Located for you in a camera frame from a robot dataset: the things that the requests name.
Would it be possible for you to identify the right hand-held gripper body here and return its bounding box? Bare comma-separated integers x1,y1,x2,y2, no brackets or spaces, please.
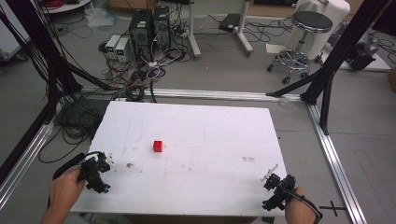
262,174,297,212

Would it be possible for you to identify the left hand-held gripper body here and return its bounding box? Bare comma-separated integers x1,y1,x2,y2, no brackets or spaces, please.
78,151,112,194

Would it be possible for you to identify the person's right hand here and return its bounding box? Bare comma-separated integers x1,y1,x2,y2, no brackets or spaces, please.
284,186,317,220

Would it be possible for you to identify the person's left hand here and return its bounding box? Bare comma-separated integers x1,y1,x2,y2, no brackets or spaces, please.
49,166,87,219

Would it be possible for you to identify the short black strut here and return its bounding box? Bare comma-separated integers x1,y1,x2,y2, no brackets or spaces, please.
318,72,336,136

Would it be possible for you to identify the black diagonal brace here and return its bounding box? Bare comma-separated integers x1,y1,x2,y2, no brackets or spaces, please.
265,69,322,98

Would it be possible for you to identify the white power supply unit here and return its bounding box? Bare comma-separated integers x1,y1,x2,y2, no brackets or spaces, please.
105,34,121,60
114,37,131,63

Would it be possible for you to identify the large black computer tower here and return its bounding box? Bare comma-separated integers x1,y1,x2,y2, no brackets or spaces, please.
128,8,154,62

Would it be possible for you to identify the clear plastic bag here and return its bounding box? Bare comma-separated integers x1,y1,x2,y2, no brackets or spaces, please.
84,5,120,30

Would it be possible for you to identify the slim black computer tower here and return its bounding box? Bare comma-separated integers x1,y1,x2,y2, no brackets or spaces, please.
151,5,172,50

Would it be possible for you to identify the white desk leg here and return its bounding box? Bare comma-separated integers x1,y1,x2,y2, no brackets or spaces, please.
186,0,203,61
235,0,255,58

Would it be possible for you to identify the black device on board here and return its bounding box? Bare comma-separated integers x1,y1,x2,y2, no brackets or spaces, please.
346,36,380,72

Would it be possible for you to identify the brown cardboard box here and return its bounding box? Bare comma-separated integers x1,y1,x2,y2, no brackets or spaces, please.
388,66,396,93

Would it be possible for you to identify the flat black box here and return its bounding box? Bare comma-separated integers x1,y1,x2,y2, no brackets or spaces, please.
218,12,242,33

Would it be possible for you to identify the white floor board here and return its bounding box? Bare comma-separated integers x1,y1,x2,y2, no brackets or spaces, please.
321,49,392,73

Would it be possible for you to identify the round white table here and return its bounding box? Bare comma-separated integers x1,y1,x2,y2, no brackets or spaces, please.
39,0,92,14

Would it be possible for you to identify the black round stool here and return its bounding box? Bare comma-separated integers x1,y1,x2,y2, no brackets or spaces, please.
266,10,334,85

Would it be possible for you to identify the white cabinet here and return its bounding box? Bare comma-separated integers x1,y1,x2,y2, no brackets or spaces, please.
0,0,31,63

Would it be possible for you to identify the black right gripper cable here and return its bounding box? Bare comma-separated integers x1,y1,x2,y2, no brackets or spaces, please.
281,186,323,224

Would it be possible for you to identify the tangle of floor cables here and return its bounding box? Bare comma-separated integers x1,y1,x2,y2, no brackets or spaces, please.
37,6,206,164

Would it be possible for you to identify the long aluminium floor rail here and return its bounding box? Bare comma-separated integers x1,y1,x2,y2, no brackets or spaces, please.
79,87,304,103

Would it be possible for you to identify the black frame post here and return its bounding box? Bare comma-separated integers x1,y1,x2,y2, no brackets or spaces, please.
300,0,391,105
4,0,82,126

